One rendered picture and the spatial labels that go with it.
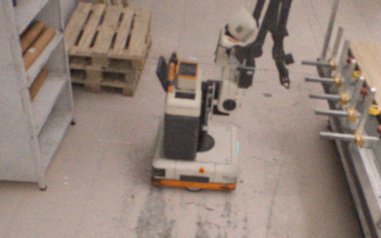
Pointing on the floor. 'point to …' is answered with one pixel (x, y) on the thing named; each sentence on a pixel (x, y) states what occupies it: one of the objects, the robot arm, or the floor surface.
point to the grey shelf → (43, 106)
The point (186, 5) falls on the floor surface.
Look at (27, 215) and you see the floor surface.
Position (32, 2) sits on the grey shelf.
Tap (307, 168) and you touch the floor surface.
